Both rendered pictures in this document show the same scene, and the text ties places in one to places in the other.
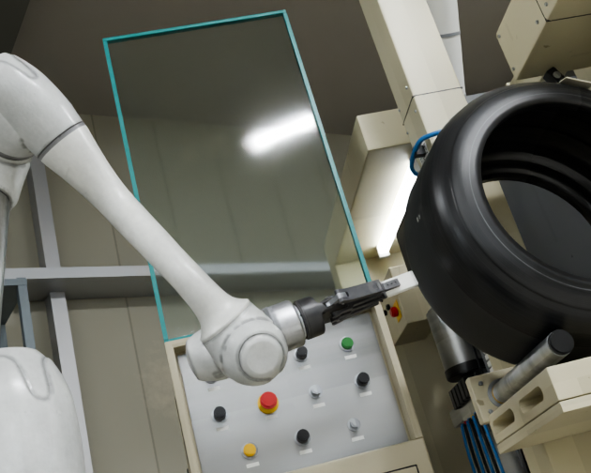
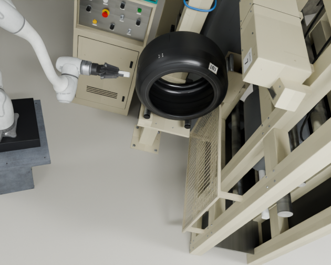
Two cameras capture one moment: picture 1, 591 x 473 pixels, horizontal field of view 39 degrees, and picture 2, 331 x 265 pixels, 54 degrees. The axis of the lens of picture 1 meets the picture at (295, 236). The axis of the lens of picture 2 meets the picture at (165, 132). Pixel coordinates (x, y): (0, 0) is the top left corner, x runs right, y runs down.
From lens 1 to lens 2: 2.04 m
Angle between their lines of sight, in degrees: 77
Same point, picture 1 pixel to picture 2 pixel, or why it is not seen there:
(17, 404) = not seen: outside the picture
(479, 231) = (142, 93)
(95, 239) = not seen: outside the picture
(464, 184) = (146, 83)
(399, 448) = (136, 46)
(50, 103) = (9, 27)
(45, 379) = (2, 111)
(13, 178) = not seen: hidden behind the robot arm
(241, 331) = (60, 97)
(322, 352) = (130, 7)
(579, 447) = not seen: hidden behind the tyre
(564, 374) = (142, 121)
